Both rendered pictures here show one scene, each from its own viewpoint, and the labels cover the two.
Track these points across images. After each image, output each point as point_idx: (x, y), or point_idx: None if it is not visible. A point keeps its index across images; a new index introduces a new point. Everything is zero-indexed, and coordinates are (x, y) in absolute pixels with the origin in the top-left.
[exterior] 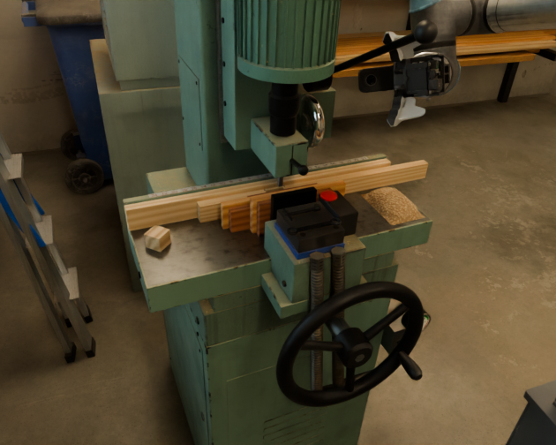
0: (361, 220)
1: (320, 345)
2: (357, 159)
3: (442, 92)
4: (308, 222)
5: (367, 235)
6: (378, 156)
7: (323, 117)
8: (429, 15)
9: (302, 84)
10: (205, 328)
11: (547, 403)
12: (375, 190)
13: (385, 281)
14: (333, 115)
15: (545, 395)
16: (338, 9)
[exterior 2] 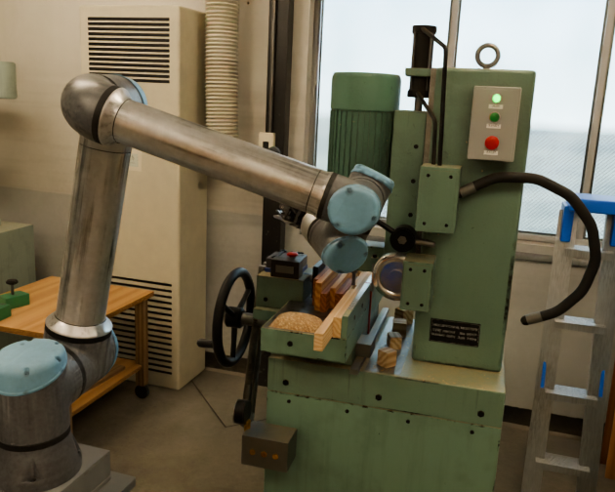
0: (298, 311)
1: (242, 297)
2: (350, 306)
3: (283, 217)
4: (284, 255)
5: (281, 307)
6: (346, 313)
7: (377, 263)
8: None
9: (430, 257)
10: None
11: (114, 477)
12: (317, 317)
13: (231, 275)
14: (401, 285)
15: (118, 482)
16: (334, 151)
